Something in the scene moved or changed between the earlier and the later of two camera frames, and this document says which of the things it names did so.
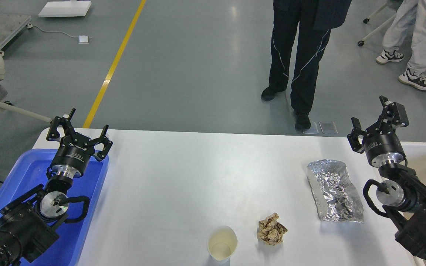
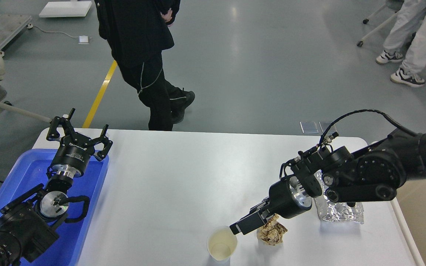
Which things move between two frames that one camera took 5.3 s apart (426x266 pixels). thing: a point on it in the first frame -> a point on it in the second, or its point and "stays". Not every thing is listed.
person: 317,18 -> 137,31
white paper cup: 222,242 stays
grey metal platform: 5,26 stays
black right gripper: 382,146 -> 286,201
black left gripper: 75,149 stays
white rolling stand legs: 366,20 stays
